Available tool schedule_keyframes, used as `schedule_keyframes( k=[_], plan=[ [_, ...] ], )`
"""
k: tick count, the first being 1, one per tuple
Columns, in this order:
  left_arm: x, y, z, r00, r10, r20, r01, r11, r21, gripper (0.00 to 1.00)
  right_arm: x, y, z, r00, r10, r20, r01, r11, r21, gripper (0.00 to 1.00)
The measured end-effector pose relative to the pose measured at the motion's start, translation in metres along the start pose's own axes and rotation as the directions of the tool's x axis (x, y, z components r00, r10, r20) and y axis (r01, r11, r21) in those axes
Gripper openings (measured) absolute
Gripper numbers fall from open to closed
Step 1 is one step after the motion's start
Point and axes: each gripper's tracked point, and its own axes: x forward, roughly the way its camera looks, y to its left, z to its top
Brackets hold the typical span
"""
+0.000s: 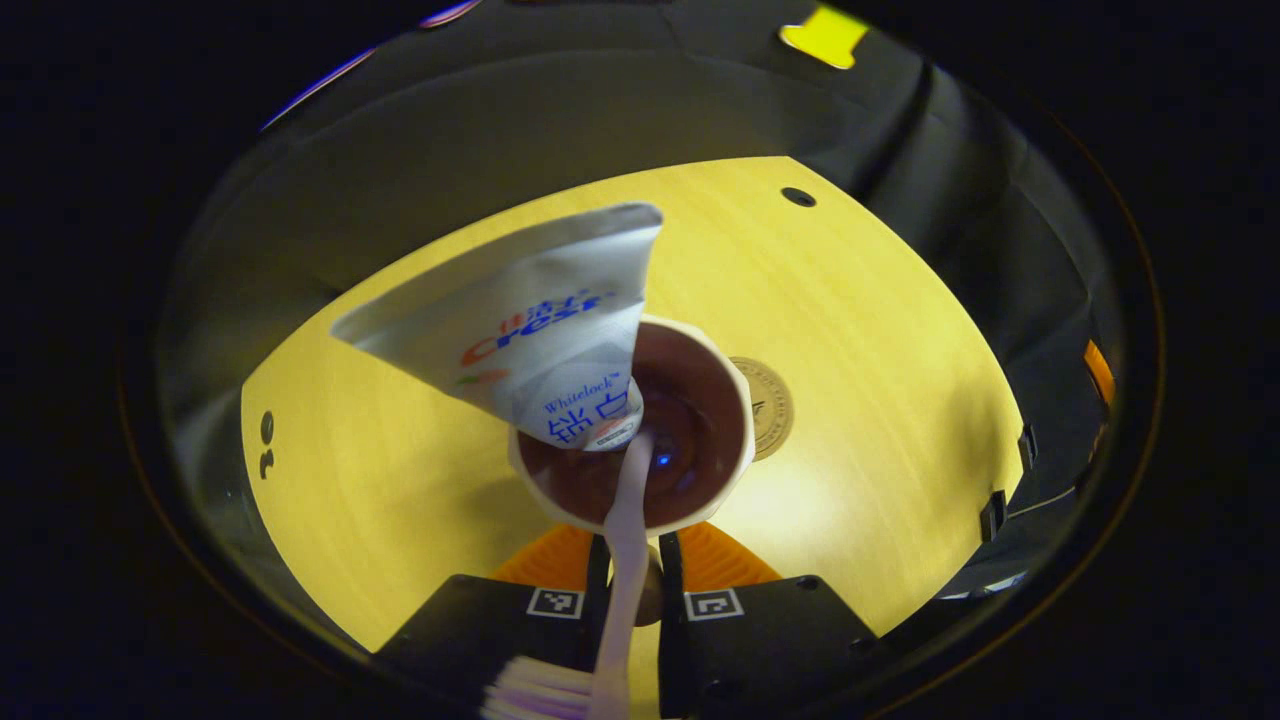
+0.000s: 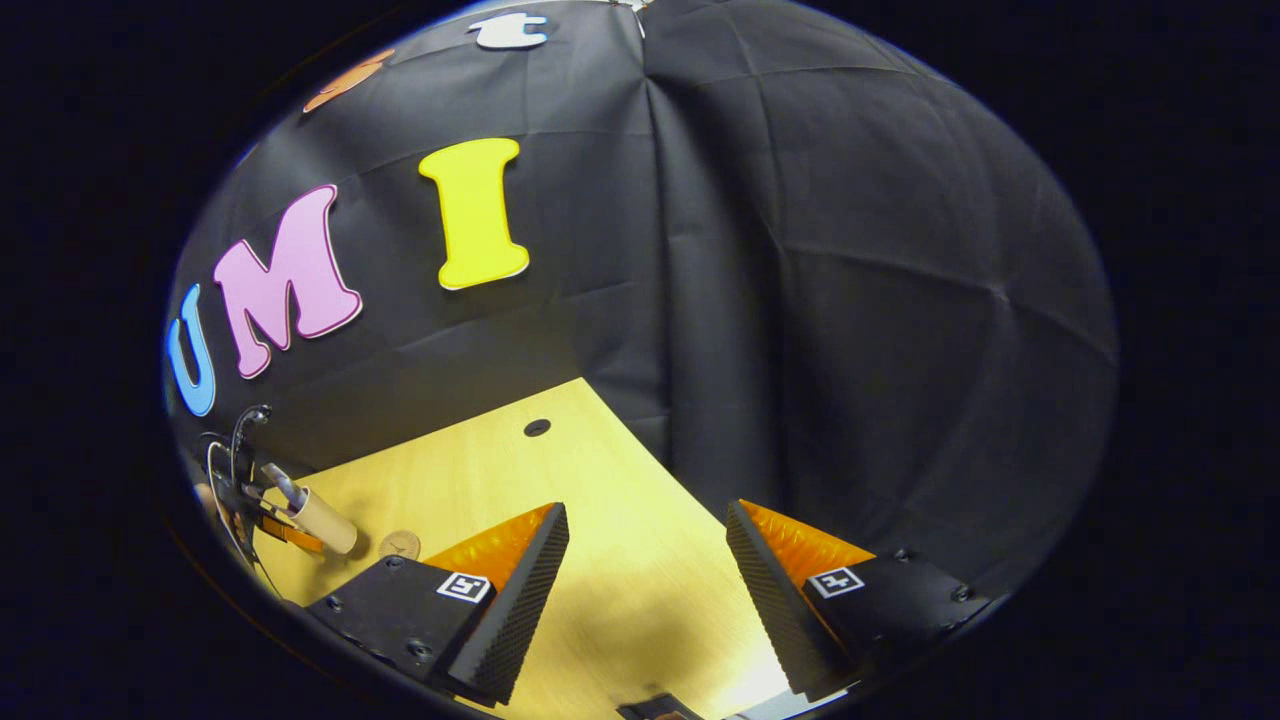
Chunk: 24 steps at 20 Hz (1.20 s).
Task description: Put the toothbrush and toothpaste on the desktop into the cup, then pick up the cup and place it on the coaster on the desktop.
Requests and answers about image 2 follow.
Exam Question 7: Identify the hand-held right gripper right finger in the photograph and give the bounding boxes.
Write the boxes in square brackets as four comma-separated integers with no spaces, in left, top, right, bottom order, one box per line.
[725,498,996,703]

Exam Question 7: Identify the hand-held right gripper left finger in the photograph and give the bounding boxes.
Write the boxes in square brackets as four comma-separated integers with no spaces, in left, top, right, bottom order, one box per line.
[305,502,571,706]

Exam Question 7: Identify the beige cup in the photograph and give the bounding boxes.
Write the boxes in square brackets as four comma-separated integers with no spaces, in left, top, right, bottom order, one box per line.
[288,487,359,556]

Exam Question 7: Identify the wooden desktop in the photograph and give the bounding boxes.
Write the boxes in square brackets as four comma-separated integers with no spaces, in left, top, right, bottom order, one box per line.
[250,377,801,720]

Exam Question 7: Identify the black backdrop cloth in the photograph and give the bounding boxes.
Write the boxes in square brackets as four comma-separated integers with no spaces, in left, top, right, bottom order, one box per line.
[163,0,1119,601]

